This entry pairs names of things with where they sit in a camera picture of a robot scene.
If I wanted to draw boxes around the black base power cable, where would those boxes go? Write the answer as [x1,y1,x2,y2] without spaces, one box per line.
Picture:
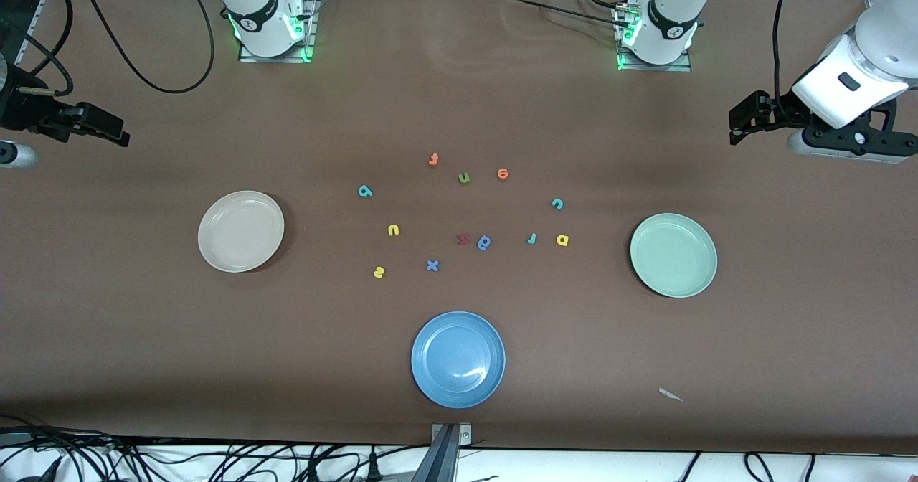
[502,0,633,27]

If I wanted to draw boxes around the brown table cover sheet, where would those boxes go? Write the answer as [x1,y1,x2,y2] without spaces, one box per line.
[0,0,918,458]

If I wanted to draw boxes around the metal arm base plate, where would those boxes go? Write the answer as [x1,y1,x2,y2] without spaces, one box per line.
[238,0,317,64]
[615,5,694,73]

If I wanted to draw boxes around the looped black cable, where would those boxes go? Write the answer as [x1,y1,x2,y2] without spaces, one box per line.
[744,452,777,482]

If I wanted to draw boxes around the beige round plate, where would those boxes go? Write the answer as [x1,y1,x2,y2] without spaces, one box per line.
[197,190,285,274]

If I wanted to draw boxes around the blue round plate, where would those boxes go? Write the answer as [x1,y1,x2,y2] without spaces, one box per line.
[410,311,507,410]

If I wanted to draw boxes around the tangled black floor cables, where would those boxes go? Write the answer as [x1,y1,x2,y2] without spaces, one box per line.
[0,414,431,482]

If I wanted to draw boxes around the green round plate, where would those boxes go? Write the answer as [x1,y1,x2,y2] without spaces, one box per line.
[630,212,719,299]

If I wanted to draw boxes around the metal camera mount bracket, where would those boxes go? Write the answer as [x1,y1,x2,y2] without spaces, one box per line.
[409,422,474,482]

